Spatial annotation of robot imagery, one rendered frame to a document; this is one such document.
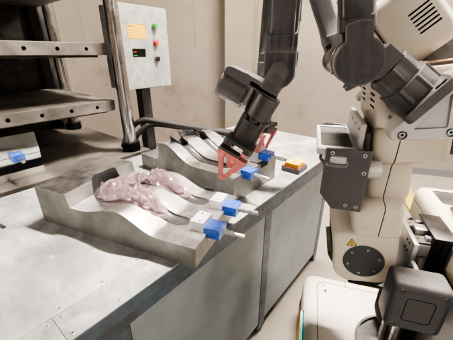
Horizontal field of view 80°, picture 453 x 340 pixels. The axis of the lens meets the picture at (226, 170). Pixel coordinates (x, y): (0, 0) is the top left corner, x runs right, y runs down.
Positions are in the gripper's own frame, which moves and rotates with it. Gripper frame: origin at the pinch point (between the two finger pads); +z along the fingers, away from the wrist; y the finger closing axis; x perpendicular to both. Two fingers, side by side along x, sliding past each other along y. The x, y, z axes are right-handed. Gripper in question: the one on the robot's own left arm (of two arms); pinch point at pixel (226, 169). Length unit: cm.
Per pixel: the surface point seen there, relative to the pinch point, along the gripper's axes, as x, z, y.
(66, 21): -300, 78, -277
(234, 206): 6.4, 11.0, -5.2
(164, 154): -25.5, 24.2, -30.9
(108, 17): -79, -5, -56
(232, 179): 2.1, 11.0, -17.5
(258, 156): 5.7, 6.4, -32.6
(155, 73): -67, 17, -88
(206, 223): 2.4, 12.7, 4.9
